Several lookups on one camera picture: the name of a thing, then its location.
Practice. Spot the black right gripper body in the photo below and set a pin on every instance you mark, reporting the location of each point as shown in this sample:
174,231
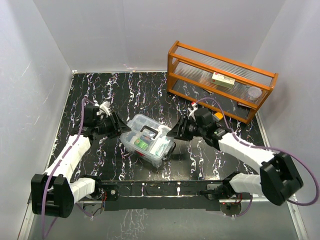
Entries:
190,128

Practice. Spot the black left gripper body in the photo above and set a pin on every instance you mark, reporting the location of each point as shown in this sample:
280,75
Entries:
107,128

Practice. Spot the clear kit box lid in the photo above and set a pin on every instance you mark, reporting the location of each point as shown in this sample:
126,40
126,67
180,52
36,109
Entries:
143,125

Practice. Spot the green wind oil box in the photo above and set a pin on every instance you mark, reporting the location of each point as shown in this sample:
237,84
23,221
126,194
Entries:
141,144

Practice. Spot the clear medicine kit box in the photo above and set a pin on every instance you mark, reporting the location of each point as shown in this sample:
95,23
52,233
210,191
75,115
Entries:
128,142

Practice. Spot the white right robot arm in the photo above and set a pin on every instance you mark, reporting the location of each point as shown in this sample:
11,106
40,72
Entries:
276,178

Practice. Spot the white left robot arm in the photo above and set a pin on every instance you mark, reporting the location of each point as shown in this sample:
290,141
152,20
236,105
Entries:
52,192

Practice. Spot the cream medicine box on shelf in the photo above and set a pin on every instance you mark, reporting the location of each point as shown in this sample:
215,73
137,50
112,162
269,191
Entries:
222,80

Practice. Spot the orange yellow tape roll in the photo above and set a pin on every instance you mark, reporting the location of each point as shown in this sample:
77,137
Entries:
218,116

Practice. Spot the orange wooden shelf rack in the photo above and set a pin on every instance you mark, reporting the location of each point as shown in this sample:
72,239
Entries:
198,75

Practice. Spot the clear plastic cup on shelf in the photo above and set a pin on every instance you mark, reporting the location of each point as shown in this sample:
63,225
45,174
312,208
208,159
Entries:
254,93

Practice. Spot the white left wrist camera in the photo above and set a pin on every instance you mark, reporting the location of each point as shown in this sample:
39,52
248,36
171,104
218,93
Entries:
104,108

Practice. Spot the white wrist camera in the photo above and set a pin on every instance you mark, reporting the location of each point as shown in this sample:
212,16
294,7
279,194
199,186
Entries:
104,108
192,110

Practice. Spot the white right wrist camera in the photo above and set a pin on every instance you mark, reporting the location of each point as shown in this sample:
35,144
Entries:
192,110

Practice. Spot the black front mounting rail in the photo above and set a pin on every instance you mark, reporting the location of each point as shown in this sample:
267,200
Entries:
169,195

